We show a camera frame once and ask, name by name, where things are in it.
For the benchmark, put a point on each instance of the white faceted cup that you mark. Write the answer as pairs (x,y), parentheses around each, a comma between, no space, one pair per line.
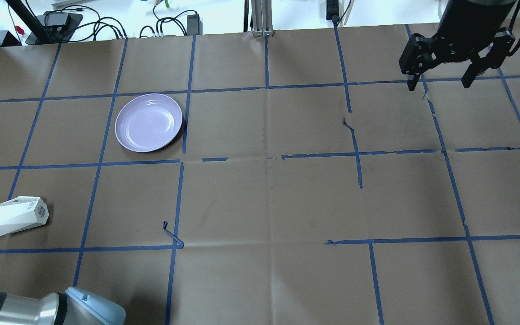
(22,213)

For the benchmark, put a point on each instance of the black camera stand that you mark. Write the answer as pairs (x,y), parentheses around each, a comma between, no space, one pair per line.
(39,33)

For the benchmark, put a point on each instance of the black power adapter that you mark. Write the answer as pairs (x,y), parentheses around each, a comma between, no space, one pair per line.
(55,20)

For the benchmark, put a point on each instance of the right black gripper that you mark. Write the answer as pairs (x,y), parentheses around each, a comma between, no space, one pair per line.
(466,27)

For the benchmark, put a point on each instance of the lavender plate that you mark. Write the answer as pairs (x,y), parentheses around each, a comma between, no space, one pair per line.
(148,123)

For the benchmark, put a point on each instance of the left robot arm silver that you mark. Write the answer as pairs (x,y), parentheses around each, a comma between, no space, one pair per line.
(74,306)

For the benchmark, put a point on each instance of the aluminium profile post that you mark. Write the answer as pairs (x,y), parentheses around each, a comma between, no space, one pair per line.
(261,13)

